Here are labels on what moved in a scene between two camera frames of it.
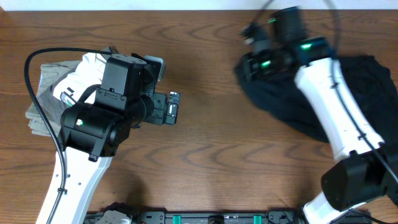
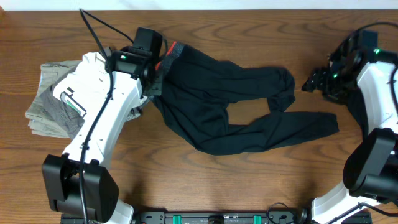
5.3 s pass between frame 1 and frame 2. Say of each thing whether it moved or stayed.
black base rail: stayed
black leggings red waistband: moved
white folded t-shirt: stayed
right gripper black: moved
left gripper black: moved
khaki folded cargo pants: stayed
